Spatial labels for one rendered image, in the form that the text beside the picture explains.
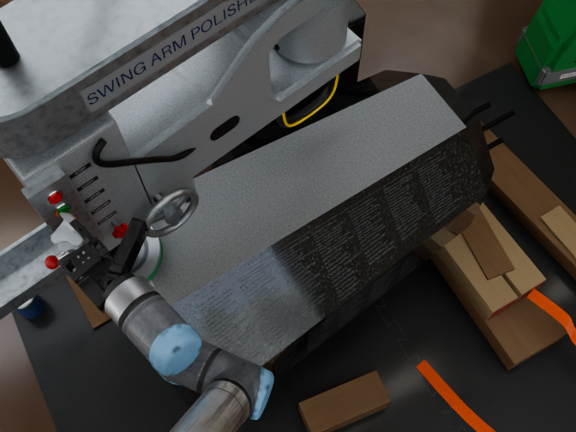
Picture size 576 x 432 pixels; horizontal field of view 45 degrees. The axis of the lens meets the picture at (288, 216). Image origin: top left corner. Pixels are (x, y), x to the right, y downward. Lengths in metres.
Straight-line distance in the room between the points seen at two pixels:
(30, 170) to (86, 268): 0.20
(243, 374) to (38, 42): 0.67
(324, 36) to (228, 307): 0.79
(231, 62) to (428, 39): 2.06
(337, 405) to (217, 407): 1.34
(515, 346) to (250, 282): 1.12
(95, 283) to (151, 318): 0.14
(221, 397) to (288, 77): 0.82
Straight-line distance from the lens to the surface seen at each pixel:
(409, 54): 3.36
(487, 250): 2.66
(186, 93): 1.51
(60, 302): 2.87
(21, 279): 1.76
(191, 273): 1.93
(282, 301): 2.01
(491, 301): 2.61
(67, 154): 1.32
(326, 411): 2.49
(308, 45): 1.67
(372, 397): 2.51
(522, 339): 2.70
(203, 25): 1.30
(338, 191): 2.02
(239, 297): 1.96
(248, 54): 1.46
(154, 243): 1.92
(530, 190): 2.97
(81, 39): 1.25
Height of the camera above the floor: 2.59
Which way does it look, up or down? 64 degrees down
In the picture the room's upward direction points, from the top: 2 degrees counter-clockwise
